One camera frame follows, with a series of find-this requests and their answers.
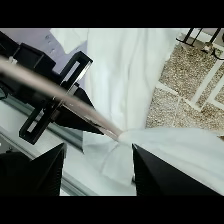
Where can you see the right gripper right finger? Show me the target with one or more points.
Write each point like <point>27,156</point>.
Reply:
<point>156,176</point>

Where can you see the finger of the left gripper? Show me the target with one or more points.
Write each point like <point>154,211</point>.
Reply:
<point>76,120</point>

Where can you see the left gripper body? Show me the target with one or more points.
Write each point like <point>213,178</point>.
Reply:
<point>31,58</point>

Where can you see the brown clothes hanger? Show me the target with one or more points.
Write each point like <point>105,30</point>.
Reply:
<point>40,83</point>

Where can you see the white shirt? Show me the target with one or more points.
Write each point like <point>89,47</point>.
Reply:
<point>126,83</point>

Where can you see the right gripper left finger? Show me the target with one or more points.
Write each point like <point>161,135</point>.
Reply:
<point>40,176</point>

